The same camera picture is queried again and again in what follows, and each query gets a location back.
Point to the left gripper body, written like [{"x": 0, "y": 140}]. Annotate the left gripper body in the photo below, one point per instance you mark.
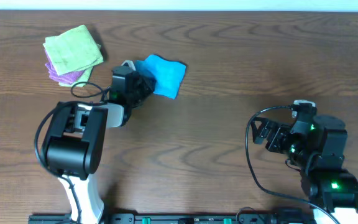
[{"x": 143, "y": 86}]

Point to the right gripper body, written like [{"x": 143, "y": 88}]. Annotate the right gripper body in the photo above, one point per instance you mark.
[{"x": 291, "y": 145}]

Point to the blue microfiber cloth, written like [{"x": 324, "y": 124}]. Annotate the blue microfiber cloth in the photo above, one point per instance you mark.
[{"x": 168, "y": 74}]

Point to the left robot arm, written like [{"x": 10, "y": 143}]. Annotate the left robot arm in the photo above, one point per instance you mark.
[{"x": 73, "y": 144}]

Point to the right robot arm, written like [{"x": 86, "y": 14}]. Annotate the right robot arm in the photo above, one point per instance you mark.
[{"x": 314, "y": 145}]

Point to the green folded cloth bottom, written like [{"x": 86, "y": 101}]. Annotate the green folded cloth bottom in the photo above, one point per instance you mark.
[{"x": 82, "y": 79}]

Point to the green folded cloth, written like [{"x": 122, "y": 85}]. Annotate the green folded cloth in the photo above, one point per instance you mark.
[
  {"x": 82, "y": 79},
  {"x": 73, "y": 50}
]

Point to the purple folded cloth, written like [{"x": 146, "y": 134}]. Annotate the purple folded cloth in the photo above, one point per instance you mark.
[{"x": 68, "y": 78}]

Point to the green folded cloth top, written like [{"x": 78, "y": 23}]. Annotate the green folded cloth top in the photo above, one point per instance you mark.
[{"x": 73, "y": 50}]

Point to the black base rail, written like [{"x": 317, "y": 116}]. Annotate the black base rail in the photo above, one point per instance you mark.
[{"x": 246, "y": 215}]

